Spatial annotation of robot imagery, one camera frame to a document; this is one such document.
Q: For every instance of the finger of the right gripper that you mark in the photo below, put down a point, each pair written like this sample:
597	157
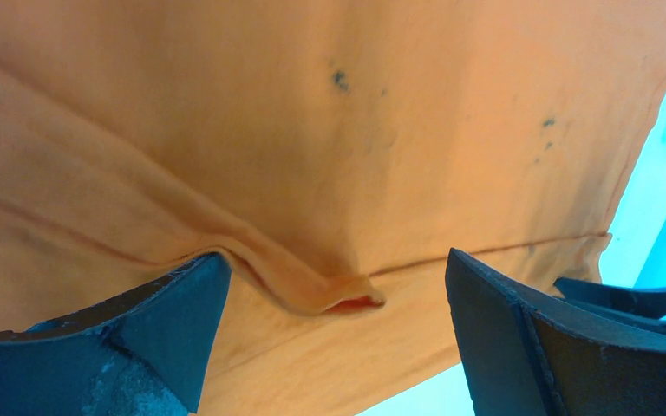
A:
639	308

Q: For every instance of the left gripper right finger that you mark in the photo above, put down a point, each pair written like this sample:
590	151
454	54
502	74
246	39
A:
527	353

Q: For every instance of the orange t shirt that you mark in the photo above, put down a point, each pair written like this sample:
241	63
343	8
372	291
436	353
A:
335	151

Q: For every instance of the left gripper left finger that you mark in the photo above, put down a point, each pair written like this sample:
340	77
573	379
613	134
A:
143	352

